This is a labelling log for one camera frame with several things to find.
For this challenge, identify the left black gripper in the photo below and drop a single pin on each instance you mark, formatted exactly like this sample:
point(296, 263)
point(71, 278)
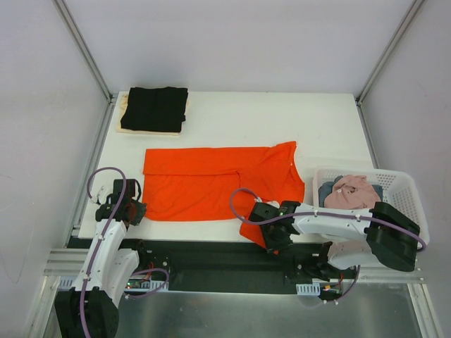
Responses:
point(132, 210)

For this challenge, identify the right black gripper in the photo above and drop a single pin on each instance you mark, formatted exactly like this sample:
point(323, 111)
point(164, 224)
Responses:
point(273, 233)

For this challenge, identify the orange t shirt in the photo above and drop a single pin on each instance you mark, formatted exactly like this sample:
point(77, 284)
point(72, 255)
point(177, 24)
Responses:
point(206, 184)

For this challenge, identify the pink t shirt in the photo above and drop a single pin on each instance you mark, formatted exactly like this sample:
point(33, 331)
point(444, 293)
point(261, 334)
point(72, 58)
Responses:
point(352, 192)

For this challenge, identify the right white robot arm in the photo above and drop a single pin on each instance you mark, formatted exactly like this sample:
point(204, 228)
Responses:
point(356, 237)

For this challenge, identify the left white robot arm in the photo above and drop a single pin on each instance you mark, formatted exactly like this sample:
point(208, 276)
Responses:
point(93, 298)

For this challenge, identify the teal blue t shirt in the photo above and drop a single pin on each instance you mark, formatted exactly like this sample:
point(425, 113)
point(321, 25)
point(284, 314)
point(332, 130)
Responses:
point(326, 188)

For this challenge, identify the left green circuit board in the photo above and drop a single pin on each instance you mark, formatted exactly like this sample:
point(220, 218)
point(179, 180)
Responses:
point(136, 284)

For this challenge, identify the folded beige t shirt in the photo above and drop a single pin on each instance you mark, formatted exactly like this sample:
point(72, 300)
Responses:
point(122, 107)

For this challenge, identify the folded black t shirt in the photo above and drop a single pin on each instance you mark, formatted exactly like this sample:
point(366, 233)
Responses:
point(160, 110)

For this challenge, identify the white plastic laundry basket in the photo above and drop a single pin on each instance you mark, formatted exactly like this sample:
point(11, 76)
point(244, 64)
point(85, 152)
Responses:
point(399, 190)

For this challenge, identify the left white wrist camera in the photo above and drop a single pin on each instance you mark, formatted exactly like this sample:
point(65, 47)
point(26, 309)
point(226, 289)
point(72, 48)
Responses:
point(100, 197)

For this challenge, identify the right white cable duct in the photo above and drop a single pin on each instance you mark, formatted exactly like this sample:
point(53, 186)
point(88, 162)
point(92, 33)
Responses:
point(313, 289)

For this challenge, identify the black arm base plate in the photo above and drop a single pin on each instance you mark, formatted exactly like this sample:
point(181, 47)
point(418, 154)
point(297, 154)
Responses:
point(234, 267)

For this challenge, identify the left aluminium frame post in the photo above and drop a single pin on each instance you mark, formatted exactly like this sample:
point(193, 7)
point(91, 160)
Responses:
point(74, 31)

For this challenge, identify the aluminium frame post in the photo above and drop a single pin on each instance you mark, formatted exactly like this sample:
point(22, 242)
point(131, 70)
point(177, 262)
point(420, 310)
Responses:
point(74, 31)
point(399, 33)

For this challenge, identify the right aluminium frame post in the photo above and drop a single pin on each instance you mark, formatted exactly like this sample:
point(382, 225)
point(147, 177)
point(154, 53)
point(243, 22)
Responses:
point(399, 33)

